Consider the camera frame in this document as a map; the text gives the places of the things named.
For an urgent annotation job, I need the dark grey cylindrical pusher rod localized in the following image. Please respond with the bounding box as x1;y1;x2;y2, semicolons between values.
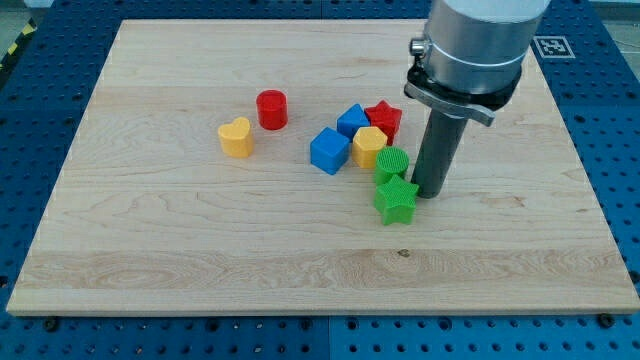
411;110;467;199

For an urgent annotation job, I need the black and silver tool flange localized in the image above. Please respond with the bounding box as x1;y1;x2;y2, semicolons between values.
404;64;522;127

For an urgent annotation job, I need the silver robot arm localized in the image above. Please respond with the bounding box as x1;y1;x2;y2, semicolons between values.
404;0;550;198

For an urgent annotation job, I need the yellow heart block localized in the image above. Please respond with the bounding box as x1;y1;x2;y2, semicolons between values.
217;117;254;158

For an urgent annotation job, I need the wooden board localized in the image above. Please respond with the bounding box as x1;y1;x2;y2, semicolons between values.
7;20;639;317

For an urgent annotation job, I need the green cylinder block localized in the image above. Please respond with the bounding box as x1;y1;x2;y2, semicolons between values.
374;146;409;185

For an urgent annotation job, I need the red star block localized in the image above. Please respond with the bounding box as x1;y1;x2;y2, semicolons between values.
364;100;403;146

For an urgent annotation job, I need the yellow hexagon block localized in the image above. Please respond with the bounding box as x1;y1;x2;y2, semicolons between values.
352;126;387;169

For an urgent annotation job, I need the green star block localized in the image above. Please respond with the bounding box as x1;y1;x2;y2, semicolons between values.
374;175;419;225

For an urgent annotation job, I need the white fiducial marker tag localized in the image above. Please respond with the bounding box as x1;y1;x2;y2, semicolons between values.
533;35;575;59

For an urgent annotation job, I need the blue pentagon block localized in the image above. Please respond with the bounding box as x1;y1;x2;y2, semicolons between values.
336;103;370;141

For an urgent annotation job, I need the blue cube block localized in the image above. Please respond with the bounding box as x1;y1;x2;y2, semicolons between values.
310;127;350;175

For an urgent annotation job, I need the red cylinder block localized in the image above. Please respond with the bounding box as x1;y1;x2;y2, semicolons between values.
256;89;288;130

